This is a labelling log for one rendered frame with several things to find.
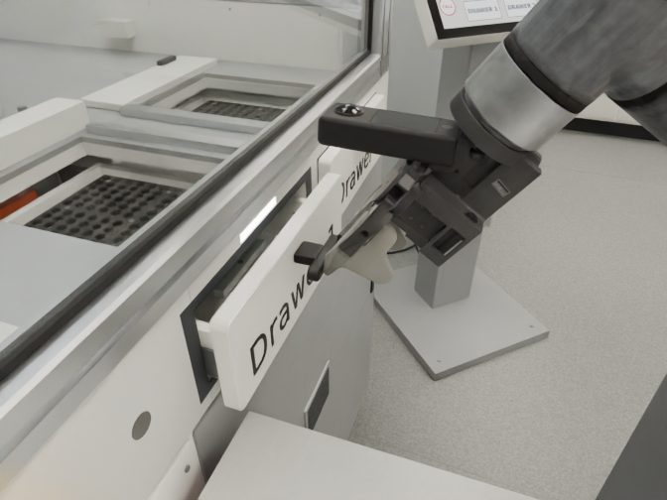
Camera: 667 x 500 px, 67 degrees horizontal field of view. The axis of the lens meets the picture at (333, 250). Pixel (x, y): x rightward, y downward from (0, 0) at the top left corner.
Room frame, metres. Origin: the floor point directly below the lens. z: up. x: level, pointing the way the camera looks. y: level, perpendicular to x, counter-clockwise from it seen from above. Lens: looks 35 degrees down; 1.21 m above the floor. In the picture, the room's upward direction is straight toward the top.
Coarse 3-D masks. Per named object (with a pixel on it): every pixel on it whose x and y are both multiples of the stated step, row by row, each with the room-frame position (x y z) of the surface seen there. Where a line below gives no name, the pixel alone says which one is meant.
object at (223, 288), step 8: (256, 240) 0.53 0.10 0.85; (264, 240) 0.53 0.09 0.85; (248, 248) 0.51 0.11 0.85; (256, 248) 0.51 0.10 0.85; (264, 248) 0.53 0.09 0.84; (248, 256) 0.50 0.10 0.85; (256, 256) 0.51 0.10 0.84; (240, 264) 0.48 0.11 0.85; (248, 264) 0.49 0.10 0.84; (232, 272) 0.46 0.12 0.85; (240, 272) 0.47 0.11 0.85; (224, 280) 0.45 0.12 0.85; (232, 280) 0.45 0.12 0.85; (216, 288) 0.43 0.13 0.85; (224, 288) 0.43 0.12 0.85; (232, 288) 0.45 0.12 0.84; (216, 296) 0.43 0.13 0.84; (224, 296) 0.43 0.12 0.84
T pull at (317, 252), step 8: (328, 240) 0.44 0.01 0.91; (336, 240) 0.44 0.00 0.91; (304, 248) 0.42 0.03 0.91; (312, 248) 0.42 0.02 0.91; (320, 248) 0.42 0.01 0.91; (328, 248) 0.42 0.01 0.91; (296, 256) 0.41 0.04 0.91; (304, 256) 0.41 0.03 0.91; (312, 256) 0.41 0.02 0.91; (320, 256) 0.41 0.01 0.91; (304, 264) 0.41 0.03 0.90; (312, 264) 0.39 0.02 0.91; (320, 264) 0.39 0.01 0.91; (312, 272) 0.38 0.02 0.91; (320, 272) 0.39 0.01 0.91; (312, 280) 0.38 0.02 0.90
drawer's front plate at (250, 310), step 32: (320, 192) 0.51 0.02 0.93; (288, 224) 0.44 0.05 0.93; (320, 224) 0.49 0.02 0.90; (288, 256) 0.40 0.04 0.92; (256, 288) 0.34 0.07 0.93; (288, 288) 0.40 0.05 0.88; (224, 320) 0.30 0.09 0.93; (256, 320) 0.33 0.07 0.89; (288, 320) 0.39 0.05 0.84; (224, 352) 0.29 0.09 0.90; (256, 352) 0.33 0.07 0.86; (224, 384) 0.29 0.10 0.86; (256, 384) 0.32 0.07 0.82
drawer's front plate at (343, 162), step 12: (384, 96) 0.86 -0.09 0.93; (384, 108) 0.87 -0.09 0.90; (324, 156) 0.61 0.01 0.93; (336, 156) 0.62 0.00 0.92; (348, 156) 0.67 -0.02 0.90; (360, 156) 0.73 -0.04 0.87; (372, 156) 0.80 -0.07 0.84; (324, 168) 0.60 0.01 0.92; (336, 168) 0.62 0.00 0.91; (348, 168) 0.67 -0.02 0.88; (360, 180) 0.73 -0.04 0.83; (348, 192) 0.67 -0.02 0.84
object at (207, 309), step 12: (288, 204) 0.55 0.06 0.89; (300, 204) 0.55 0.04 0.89; (276, 216) 0.56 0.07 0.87; (288, 216) 0.55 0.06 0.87; (276, 228) 0.56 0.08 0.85; (252, 264) 0.50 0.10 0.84; (204, 300) 0.43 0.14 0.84; (216, 300) 0.43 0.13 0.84; (204, 312) 0.41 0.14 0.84; (204, 324) 0.33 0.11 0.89; (204, 336) 0.32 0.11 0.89; (204, 348) 0.32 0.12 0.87; (204, 360) 0.32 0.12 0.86; (216, 372) 0.31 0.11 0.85
